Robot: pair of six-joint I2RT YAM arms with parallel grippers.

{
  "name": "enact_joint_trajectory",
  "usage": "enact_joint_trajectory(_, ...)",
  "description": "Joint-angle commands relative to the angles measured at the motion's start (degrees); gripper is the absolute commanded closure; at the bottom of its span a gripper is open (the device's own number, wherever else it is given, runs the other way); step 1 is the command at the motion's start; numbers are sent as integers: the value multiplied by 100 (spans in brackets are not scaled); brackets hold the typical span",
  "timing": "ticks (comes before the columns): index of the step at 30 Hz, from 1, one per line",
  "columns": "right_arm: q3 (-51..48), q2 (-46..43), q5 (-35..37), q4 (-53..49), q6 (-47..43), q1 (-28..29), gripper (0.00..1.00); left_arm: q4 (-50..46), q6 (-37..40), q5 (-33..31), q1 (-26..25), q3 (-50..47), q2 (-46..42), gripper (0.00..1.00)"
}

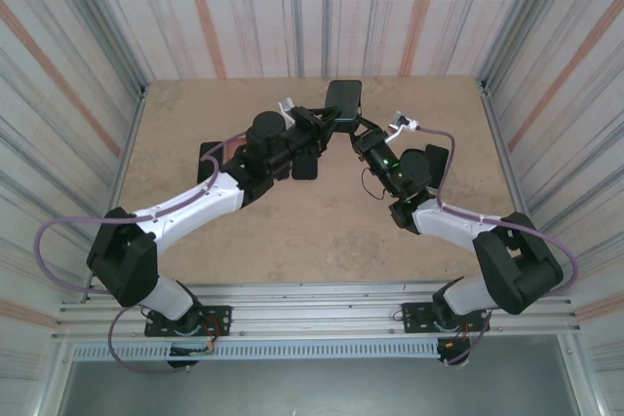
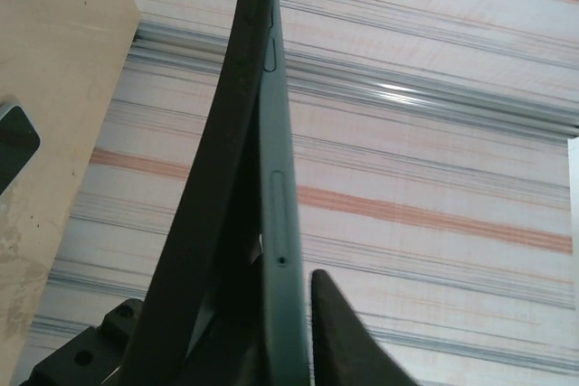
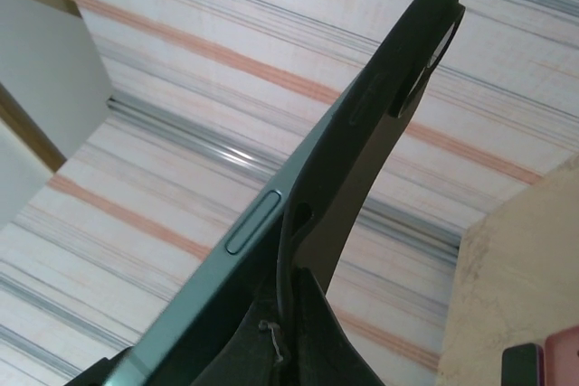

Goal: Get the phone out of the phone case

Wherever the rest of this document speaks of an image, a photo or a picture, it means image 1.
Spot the pink phone case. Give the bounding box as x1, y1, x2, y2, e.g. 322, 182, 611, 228
224, 139, 249, 160

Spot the black phone case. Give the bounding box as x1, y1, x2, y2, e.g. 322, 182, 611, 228
198, 140, 230, 184

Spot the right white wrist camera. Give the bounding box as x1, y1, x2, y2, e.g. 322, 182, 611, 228
384, 111, 421, 145

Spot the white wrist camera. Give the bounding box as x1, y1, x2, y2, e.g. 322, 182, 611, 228
277, 97, 296, 128
384, 111, 421, 145

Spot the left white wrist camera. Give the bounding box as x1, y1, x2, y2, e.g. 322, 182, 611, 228
277, 97, 296, 128

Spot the right arm's purple cable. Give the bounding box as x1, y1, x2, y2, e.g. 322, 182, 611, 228
417, 124, 580, 367

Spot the arm's purple cable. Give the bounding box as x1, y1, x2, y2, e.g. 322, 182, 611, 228
32, 131, 250, 376
417, 124, 580, 367

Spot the thin black cable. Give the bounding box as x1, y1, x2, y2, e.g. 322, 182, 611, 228
361, 167, 391, 202

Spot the aluminium side rail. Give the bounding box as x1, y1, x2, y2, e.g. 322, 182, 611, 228
82, 80, 150, 303
477, 77, 552, 298

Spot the right arm's black base plate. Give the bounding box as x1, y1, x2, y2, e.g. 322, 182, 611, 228
400, 302, 488, 334

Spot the aluminium rail frame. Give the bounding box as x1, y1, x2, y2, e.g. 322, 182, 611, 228
51, 279, 584, 344

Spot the left arm's black base plate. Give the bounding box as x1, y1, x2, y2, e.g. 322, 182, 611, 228
144, 305, 233, 338

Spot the slotted grey cable duct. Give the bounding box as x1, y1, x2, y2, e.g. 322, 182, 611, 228
71, 341, 440, 361

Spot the left arm's purple cable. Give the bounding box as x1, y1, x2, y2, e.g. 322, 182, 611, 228
32, 131, 250, 376

